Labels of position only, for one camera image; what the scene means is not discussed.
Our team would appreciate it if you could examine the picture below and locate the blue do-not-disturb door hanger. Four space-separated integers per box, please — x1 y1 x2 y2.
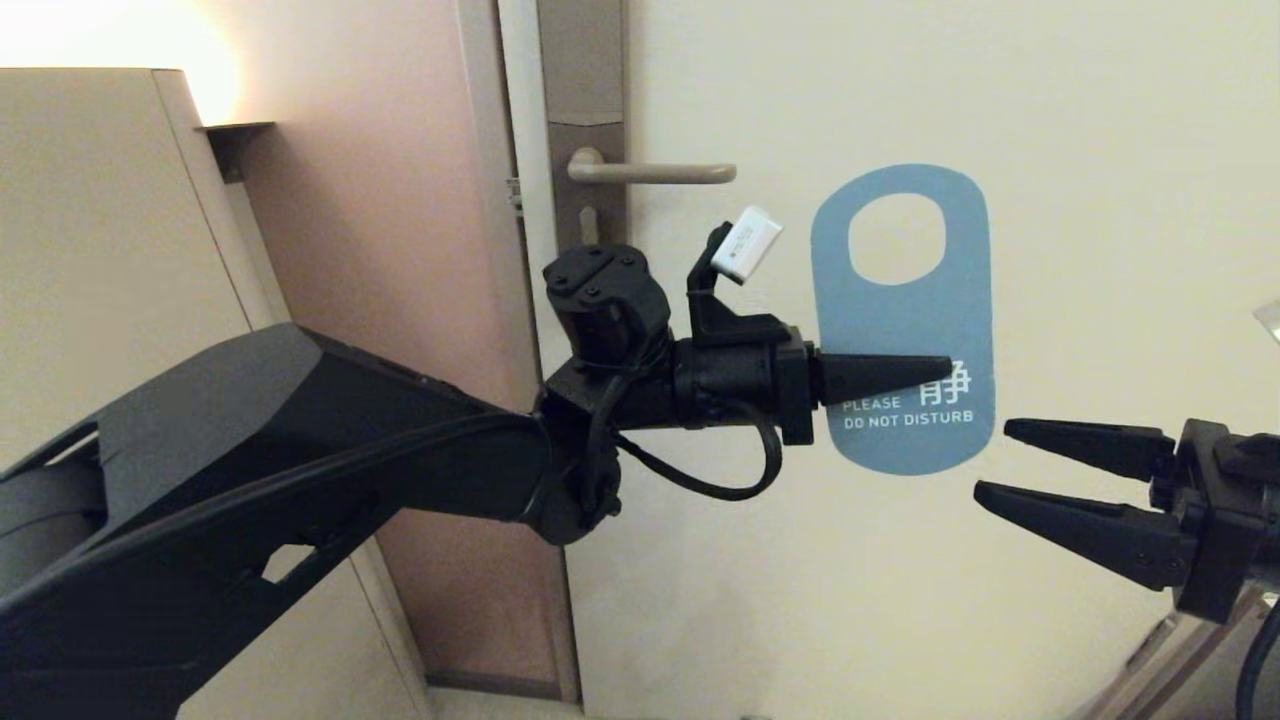
810 164 996 476

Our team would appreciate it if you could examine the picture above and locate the white door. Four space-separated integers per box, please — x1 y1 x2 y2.
498 0 1280 720

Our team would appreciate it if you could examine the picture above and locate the grey-brown metal lock plate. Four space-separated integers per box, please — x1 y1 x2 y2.
538 0 629 253

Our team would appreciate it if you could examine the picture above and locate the beige cabinet panel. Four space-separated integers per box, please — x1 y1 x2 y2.
0 68 431 720

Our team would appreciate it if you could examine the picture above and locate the black left camera bracket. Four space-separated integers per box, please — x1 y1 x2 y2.
686 222 796 346

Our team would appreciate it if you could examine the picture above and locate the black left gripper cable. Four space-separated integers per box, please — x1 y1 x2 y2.
590 375 784 501

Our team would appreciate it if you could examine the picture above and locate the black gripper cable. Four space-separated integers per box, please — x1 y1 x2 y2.
1235 595 1280 720
590 375 784 501

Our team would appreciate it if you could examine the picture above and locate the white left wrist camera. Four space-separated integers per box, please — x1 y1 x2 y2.
710 206 784 285

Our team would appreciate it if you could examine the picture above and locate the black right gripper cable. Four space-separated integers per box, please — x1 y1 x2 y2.
1235 595 1280 720

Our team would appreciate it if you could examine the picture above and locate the beige metal door handle lever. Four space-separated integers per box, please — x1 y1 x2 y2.
568 147 738 185

